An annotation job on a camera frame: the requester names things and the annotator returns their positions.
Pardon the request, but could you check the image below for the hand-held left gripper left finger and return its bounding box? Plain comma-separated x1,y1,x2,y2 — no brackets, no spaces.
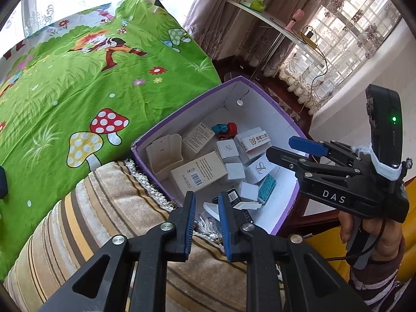
39,191,197,312

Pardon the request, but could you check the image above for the floral lace window curtain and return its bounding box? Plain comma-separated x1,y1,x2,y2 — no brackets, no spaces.
276,0,402,114

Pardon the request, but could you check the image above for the white shelf table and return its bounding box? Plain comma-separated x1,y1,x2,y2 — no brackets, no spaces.
226,0,329,82

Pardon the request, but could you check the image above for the person's right hand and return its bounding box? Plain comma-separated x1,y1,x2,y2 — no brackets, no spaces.
340,213,405,264

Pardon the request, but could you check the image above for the white carton orange print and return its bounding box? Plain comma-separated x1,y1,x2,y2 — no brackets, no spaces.
235,126,273,166

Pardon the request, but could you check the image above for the white carton teal label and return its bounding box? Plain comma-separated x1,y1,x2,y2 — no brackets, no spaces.
258,174,277,204

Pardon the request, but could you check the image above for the striped plush cushion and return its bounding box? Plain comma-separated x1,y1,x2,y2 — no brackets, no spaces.
3,159,283,312

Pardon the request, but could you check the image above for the white elastic band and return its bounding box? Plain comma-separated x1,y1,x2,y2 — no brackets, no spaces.
356,145,404,181

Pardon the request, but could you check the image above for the green tissue pack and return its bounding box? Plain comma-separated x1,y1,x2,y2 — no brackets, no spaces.
241,0,265,13

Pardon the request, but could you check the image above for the navy blue box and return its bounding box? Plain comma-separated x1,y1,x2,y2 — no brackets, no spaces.
0,166,8,199

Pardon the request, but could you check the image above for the white lace curtain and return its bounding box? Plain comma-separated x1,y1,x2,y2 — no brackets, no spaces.
13,0,212,40

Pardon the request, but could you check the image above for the white barcode carton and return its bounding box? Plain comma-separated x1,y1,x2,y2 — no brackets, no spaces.
181,122,216,154

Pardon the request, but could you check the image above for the cartoon printed bedsheet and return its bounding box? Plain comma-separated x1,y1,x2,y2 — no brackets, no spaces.
0,0,225,282

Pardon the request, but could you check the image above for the small white carton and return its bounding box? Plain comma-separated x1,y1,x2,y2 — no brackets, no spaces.
215,139,240,160

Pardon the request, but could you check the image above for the purple cardboard box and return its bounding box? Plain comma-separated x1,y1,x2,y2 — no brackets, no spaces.
131,75,311,236

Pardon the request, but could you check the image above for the small grey carton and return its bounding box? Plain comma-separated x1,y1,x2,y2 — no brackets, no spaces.
225,162,245,180

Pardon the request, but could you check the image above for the person's right forearm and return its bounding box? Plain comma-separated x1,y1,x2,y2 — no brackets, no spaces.
348,250,405,312

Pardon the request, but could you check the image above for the pink handheld fan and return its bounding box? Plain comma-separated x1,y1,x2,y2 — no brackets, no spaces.
286,10,304,30

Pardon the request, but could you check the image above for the red blue toy car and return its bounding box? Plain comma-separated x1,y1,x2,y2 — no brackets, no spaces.
211,122,238,141

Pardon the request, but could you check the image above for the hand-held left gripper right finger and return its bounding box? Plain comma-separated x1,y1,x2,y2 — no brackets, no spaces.
217,191,371,312

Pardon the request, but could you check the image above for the long white carton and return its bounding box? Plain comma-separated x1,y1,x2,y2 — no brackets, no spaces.
202,201,222,222

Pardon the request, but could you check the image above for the black charger cable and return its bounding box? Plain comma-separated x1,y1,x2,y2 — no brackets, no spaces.
292,44,329,118

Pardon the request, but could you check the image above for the yellow black charger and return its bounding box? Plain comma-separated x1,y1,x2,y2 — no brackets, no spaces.
301,28,321,48

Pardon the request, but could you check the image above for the white plastic tray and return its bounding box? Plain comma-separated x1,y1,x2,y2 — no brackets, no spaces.
145,133,185,174
232,201,262,211

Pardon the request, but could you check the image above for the white carton grey logo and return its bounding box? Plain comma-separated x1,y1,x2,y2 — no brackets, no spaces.
244,154,281,185

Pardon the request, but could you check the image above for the large grey carton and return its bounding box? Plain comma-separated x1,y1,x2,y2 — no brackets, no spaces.
170,150,229,198

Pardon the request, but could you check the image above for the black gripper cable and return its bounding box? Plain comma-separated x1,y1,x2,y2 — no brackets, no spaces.
323,214,391,263

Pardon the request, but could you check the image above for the black carton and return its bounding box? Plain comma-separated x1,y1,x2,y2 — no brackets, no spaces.
212,188,255,225

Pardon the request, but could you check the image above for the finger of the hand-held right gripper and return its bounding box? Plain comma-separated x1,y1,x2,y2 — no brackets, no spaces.
266,146,361,183
288,136,358,166

